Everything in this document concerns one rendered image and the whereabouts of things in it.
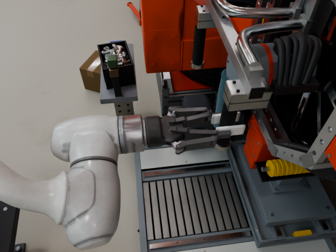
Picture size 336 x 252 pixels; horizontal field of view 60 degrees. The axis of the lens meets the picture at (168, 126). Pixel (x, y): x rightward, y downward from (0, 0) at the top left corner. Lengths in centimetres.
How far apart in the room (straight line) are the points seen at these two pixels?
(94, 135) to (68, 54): 188
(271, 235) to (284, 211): 11
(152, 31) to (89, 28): 159
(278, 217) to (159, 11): 94
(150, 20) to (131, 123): 62
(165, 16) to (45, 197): 83
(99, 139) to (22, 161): 122
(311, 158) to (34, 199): 63
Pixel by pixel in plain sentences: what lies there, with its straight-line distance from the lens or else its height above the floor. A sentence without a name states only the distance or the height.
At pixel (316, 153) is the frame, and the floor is 79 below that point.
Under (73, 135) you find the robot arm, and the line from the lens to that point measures 66.
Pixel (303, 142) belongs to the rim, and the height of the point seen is 64.
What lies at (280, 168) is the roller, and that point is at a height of 53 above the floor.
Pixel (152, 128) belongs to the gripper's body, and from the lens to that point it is 66.
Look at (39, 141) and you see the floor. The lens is 189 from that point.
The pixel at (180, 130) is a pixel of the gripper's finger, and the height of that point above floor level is 85.
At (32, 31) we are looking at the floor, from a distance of 288.
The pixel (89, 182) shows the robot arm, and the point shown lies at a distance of 59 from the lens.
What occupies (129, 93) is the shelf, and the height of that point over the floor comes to 45.
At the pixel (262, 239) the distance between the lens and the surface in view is 135.
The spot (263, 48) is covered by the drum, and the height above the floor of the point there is 92.
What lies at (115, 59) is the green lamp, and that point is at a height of 66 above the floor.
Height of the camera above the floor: 136
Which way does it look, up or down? 49 degrees down
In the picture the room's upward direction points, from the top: straight up
